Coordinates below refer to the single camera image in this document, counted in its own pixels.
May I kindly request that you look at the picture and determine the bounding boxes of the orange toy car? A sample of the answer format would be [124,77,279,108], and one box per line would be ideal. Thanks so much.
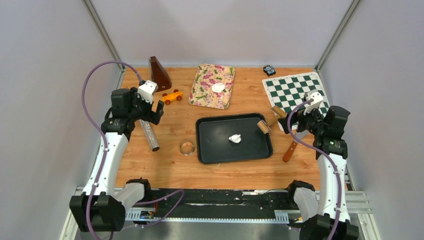
[161,89,183,105]

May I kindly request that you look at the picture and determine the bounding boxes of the round metal cutter ring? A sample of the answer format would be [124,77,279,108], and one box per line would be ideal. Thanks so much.
[179,139,196,156]

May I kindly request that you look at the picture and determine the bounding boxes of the floral rectangular tray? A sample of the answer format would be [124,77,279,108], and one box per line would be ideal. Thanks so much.
[188,63,236,110]

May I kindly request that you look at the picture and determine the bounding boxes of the wooden pastry roller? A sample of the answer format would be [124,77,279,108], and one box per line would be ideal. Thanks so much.
[257,105,287,134]

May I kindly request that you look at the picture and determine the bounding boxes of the green white chess mat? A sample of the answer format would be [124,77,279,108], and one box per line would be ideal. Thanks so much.
[262,72,330,116]

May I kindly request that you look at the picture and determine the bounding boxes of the silver glitter tube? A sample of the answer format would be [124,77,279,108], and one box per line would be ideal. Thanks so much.
[140,120,160,152]

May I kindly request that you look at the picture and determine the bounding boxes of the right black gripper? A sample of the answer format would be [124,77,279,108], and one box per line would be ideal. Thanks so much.
[277,102,325,136]

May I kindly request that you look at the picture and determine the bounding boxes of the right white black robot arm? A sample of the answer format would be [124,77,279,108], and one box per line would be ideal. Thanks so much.
[278,102,359,240]

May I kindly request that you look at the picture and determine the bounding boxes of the wooden handled metal scraper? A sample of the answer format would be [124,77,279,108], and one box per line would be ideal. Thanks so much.
[282,130,309,162]

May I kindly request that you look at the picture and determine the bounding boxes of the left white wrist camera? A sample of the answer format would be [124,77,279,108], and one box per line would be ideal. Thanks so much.
[137,80,158,105]

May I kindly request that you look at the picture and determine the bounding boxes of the purple cable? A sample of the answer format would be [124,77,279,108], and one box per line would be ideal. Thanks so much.
[81,60,147,240]
[286,98,343,240]

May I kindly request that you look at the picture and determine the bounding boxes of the brown wooden metronome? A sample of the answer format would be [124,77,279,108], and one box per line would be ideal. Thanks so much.
[148,56,172,92]

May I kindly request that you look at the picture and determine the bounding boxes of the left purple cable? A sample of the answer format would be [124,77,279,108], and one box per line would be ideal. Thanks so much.
[81,60,147,240]

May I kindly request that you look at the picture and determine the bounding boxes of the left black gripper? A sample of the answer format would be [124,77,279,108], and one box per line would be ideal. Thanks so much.
[127,87,164,125]

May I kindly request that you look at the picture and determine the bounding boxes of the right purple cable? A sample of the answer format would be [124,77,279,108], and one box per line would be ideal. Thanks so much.
[286,98,343,240]

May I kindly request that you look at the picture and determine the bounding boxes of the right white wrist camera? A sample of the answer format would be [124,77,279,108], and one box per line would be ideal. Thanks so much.
[303,89,324,115]

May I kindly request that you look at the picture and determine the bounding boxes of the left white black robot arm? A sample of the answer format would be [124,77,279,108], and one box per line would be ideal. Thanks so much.
[69,86,164,233]

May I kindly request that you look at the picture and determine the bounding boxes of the black baking tray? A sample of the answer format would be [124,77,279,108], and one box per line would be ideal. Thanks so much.
[195,113,273,165]

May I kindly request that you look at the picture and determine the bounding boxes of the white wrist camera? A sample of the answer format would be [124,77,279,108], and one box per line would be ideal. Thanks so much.
[303,89,324,115]
[137,80,158,105]

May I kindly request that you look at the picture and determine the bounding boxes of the small blue black toy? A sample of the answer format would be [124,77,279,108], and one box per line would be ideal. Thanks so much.
[262,64,276,77]

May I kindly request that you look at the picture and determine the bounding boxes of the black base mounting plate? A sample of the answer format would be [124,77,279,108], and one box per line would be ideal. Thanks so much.
[137,188,299,220]

